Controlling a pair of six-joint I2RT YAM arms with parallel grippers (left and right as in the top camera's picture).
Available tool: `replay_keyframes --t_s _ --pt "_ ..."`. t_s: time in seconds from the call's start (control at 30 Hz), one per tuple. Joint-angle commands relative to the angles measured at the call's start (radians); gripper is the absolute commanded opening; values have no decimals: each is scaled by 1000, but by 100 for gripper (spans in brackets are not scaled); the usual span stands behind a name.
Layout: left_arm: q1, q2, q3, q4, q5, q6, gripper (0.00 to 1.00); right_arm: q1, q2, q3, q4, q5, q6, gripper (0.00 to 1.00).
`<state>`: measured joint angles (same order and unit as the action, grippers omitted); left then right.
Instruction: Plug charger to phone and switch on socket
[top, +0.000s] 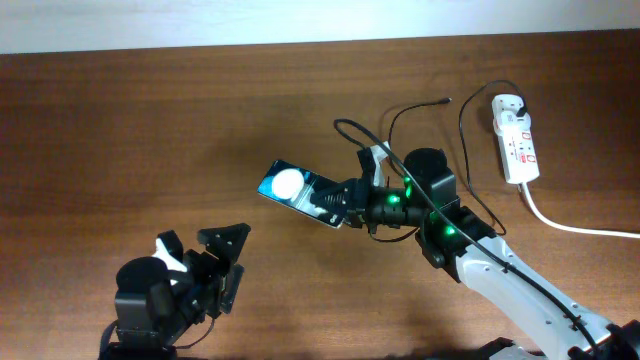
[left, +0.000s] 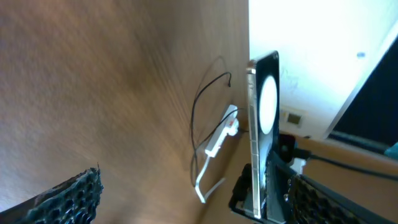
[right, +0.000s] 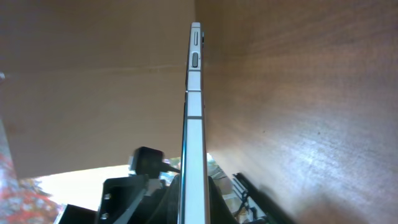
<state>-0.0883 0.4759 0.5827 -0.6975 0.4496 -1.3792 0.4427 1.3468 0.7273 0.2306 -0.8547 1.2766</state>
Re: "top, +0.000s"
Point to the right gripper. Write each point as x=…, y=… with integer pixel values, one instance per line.
x=358, y=206

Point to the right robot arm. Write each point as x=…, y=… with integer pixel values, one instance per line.
x=453, y=238

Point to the black smartphone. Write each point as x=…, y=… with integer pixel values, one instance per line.
x=292, y=187

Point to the white USB charger plug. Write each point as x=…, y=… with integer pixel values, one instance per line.
x=508, y=122

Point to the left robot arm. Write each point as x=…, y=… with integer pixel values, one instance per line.
x=159, y=297

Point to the white power strip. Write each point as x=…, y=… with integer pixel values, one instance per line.
x=519, y=160

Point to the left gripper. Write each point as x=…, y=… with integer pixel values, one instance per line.
x=227, y=252

